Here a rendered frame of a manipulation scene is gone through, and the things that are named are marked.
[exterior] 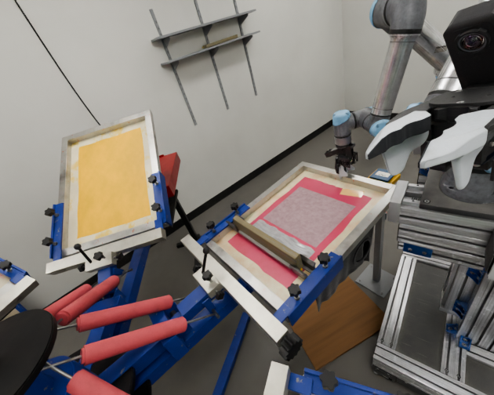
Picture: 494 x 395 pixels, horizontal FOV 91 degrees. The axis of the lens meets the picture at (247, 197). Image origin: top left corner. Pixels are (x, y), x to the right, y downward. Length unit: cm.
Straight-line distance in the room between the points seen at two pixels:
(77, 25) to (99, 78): 39
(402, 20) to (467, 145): 85
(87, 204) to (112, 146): 39
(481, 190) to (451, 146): 64
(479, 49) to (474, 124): 9
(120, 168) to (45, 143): 119
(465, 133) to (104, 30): 269
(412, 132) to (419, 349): 155
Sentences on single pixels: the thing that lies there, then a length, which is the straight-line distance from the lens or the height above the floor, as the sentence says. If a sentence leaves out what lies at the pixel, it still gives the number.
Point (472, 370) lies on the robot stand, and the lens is 180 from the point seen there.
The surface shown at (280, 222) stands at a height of 99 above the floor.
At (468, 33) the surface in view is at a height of 174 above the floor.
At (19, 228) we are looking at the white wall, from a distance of 291.
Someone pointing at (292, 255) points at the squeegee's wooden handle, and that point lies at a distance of 94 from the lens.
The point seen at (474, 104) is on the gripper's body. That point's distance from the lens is 33.
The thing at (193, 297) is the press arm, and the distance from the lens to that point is 101.
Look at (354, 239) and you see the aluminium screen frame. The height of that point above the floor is 103.
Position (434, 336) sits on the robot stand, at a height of 21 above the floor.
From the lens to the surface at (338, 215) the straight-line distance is 121.
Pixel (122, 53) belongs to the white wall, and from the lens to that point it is 277.
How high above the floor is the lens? 180
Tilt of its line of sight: 34 degrees down
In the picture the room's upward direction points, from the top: 18 degrees counter-clockwise
